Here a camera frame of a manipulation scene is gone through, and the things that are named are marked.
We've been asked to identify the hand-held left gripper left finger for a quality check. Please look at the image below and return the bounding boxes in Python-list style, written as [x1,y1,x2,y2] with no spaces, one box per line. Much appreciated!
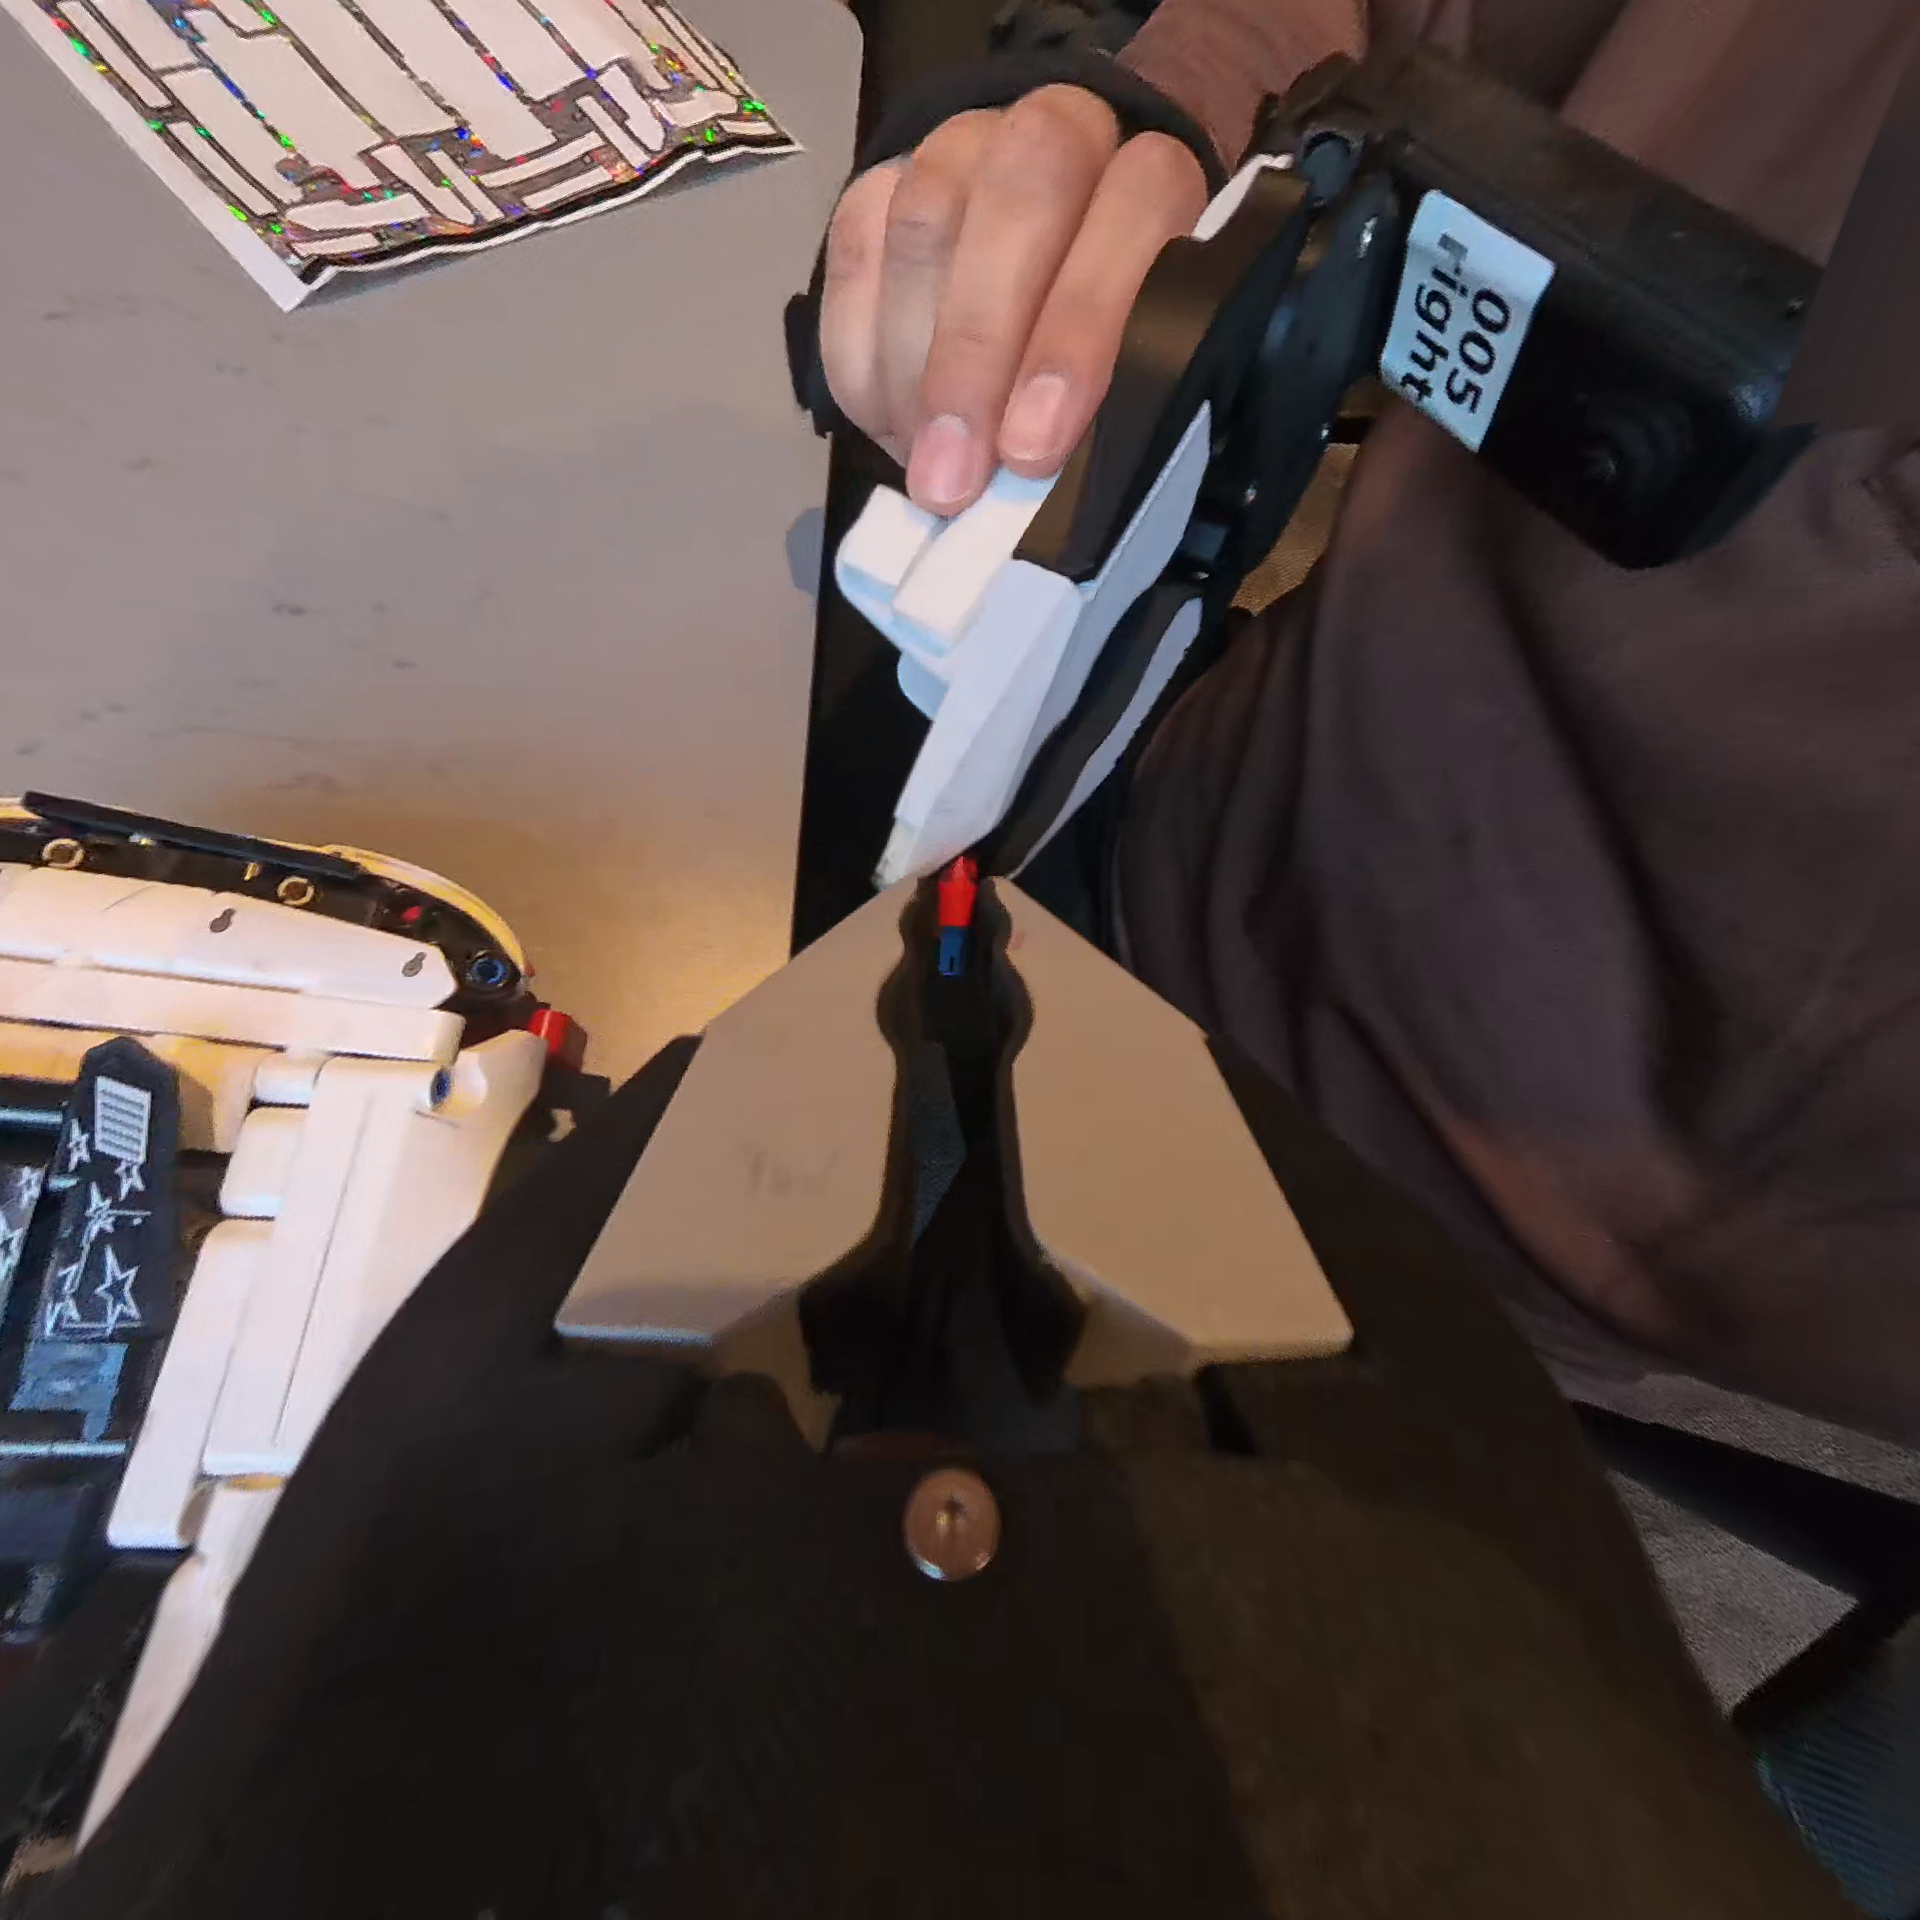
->
[556,878,941,1390]

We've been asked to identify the person's right hand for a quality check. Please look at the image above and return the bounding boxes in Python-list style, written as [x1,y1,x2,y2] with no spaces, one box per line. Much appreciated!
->
[816,81,1220,513]

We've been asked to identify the shiny sticker sheet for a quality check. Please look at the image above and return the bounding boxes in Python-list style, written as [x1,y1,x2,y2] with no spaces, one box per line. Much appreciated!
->
[0,0,805,312]

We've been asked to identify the person's right forearm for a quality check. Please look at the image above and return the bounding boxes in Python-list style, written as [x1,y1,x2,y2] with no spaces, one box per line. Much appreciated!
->
[1117,0,1920,264]

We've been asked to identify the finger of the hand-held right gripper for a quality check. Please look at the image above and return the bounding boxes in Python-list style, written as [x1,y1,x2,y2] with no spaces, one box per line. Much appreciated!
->
[873,407,1213,886]
[994,591,1204,876]

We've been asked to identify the toy race car model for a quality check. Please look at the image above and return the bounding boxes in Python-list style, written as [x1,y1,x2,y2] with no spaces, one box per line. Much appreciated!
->
[0,790,607,1849]

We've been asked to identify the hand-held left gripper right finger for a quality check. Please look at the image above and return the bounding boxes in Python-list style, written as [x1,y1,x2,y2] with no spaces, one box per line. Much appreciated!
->
[977,878,1355,1390]

